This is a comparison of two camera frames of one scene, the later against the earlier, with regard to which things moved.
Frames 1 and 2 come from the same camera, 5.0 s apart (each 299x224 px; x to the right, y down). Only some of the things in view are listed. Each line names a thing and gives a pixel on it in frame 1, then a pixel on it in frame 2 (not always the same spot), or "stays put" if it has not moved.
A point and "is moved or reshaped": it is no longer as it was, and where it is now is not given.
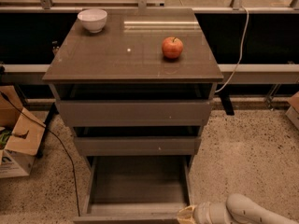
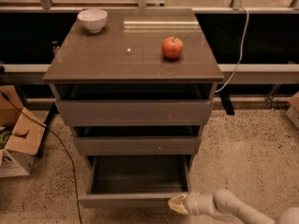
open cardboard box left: x=21 y=134 stays put
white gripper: x=200 y=214 to x=192 y=203
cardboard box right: x=292 y=112 stays put
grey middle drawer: x=137 y=146 stays put
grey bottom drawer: x=135 y=189 is moved or reshaped
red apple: x=172 y=48 stays put
